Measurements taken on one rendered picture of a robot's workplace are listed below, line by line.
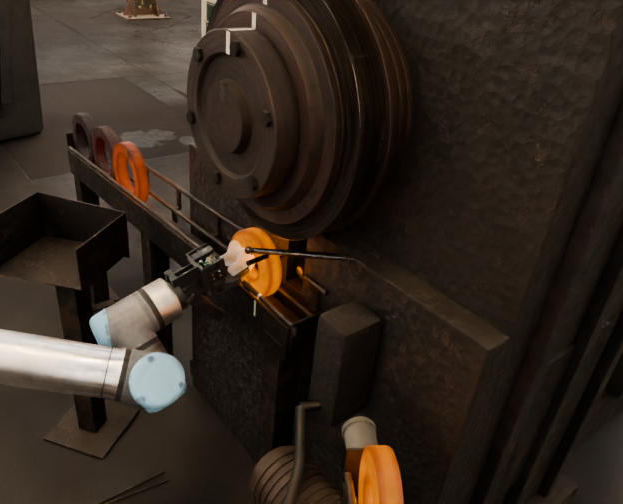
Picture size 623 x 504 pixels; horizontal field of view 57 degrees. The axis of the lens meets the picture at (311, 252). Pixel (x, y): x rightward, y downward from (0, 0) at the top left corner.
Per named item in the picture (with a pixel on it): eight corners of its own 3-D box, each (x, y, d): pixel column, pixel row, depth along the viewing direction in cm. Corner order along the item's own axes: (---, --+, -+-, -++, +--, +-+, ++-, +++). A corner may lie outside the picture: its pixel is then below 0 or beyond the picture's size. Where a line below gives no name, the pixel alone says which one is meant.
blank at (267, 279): (240, 218, 130) (228, 221, 128) (282, 240, 120) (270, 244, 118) (242, 279, 137) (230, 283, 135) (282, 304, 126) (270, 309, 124)
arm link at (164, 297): (169, 334, 115) (148, 309, 121) (190, 321, 117) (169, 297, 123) (156, 303, 109) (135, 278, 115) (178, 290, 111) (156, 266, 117)
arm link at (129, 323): (109, 365, 114) (82, 322, 114) (164, 331, 119) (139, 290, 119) (110, 364, 105) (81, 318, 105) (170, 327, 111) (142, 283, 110)
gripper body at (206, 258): (227, 257, 116) (175, 287, 111) (236, 287, 121) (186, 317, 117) (208, 240, 121) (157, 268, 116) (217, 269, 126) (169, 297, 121)
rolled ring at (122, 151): (107, 141, 173) (118, 139, 175) (119, 200, 179) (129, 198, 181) (131, 145, 159) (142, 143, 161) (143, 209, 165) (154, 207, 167)
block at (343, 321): (343, 385, 123) (359, 294, 111) (369, 409, 118) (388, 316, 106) (304, 406, 117) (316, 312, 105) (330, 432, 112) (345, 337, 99)
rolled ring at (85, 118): (87, 119, 184) (97, 118, 186) (68, 108, 196) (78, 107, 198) (95, 174, 192) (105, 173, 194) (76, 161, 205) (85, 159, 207)
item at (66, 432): (70, 389, 189) (37, 191, 151) (142, 411, 183) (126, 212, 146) (27, 435, 172) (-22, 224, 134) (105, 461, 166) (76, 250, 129)
